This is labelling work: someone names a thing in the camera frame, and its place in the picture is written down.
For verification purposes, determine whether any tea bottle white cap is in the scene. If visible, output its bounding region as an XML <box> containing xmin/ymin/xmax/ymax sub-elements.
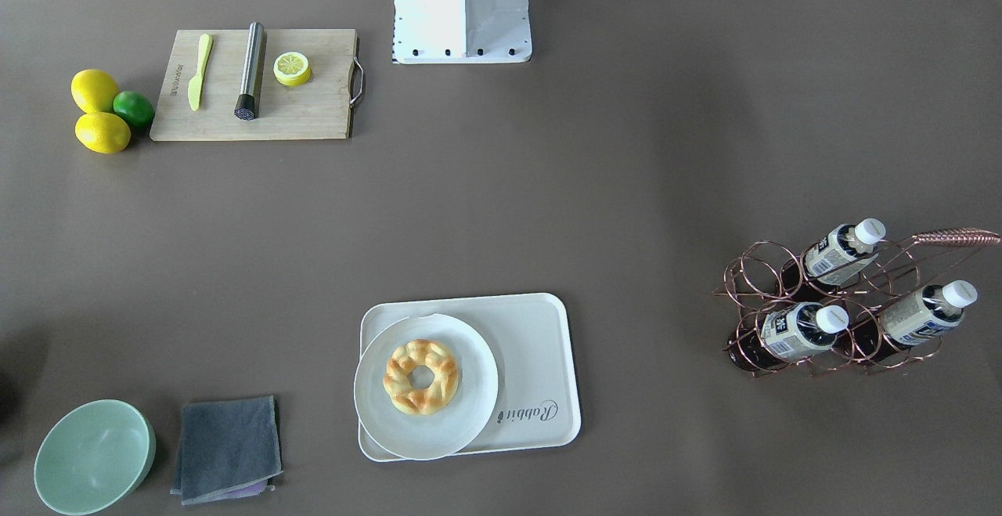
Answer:
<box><xmin>779</xmin><ymin>218</ymin><xmax>886</xmax><ymax>301</ymax></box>

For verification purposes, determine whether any white serving tray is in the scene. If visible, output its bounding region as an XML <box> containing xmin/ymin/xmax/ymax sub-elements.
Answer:
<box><xmin>359</xmin><ymin>294</ymin><xmax>581</xmax><ymax>462</ymax></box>

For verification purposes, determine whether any tea bottle front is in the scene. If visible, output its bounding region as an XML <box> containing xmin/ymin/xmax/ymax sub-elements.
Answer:
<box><xmin>727</xmin><ymin>302</ymin><xmax>849</xmax><ymax>373</ymax></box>
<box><xmin>837</xmin><ymin>280</ymin><xmax>979</xmax><ymax>365</ymax></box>

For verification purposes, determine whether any white round plate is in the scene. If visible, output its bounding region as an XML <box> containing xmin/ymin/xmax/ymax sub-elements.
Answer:
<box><xmin>354</xmin><ymin>314</ymin><xmax>499</xmax><ymax>461</ymax></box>

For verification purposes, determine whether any half lemon slice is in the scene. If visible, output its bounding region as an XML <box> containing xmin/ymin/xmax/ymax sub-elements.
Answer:
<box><xmin>272</xmin><ymin>51</ymin><xmax>312</xmax><ymax>87</ymax></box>

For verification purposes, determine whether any steel muddler rod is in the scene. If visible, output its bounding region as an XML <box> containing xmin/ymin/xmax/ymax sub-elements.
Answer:
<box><xmin>233</xmin><ymin>21</ymin><xmax>266</xmax><ymax>122</ymax></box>

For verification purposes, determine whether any wooden cutting board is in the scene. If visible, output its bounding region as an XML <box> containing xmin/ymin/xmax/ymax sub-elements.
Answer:
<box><xmin>150</xmin><ymin>28</ymin><xmax>360</xmax><ymax>142</ymax></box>

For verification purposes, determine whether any grey folded cloth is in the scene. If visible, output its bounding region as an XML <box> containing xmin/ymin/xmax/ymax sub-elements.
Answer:
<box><xmin>171</xmin><ymin>395</ymin><xmax>283</xmax><ymax>505</ymax></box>

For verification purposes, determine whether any yellow plastic knife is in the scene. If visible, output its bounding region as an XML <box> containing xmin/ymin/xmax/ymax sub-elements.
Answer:
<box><xmin>187</xmin><ymin>32</ymin><xmax>214</xmax><ymax>110</ymax></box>

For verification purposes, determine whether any green lime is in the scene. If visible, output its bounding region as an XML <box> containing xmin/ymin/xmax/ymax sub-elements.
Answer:
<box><xmin>112</xmin><ymin>91</ymin><xmax>155</xmax><ymax>128</ymax></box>

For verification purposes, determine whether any yellow lemon lower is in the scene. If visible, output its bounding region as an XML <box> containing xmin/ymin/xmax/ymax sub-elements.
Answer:
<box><xmin>74</xmin><ymin>112</ymin><xmax>132</xmax><ymax>154</ymax></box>

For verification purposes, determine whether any yellow lemon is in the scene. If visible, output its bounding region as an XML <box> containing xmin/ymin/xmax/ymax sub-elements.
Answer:
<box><xmin>74</xmin><ymin>112</ymin><xmax>132</xmax><ymax>154</ymax></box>
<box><xmin>70</xmin><ymin>69</ymin><xmax>121</xmax><ymax>114</ymax></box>

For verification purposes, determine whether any yellow lemon upper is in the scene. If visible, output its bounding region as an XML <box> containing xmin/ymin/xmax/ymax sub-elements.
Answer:
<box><xmin>70</xmin><ymin>69</ymin><xmax>121</xmax><ymax>114</ymax></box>

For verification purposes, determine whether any mint green bowl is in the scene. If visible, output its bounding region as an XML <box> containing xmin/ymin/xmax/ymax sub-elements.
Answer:
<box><xmin>34</xmin><ymin>399</ymin><xmax>155</xmax><ymax>515</ymax></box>

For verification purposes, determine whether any glazed ring doughnut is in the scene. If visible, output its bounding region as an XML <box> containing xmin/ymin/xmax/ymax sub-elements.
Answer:
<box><xmin>383</xmin><ymin>340</ymin><xmax>460</xmax><ymax>416</ymax></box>

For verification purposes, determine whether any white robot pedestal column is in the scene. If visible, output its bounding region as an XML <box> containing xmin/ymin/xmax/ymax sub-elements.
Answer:
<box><xmin>391</xmin><ymin>0</ymin><xmax>533</xmax><ymax>64</ymax></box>

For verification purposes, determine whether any copper wire bottle rack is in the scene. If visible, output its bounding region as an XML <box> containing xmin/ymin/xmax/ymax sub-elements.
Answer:
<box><xmin>717</xmin><ymin>228</ymin><xmax>1000</xmax><ymax>377</ymax></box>

